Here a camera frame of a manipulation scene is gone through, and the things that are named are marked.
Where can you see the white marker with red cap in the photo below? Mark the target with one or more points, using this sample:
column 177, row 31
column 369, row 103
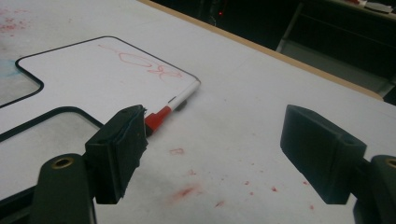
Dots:
column 180, row 99

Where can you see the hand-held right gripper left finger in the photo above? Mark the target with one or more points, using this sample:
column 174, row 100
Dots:
column 115, row 155

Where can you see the white frame desk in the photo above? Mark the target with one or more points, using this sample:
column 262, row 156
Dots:
column 291, row 28

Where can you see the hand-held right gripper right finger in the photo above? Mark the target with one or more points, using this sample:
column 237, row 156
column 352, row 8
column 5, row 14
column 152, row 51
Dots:
column 320, row 155

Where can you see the white paddle whiteboard black rim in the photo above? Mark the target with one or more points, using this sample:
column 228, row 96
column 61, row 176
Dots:
column 93, row 81

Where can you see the wooden table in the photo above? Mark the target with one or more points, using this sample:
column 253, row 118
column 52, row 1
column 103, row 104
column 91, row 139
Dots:
column 280, row 53

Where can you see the white table cover sheet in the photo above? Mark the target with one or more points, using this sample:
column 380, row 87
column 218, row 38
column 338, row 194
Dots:
column 249, row 124

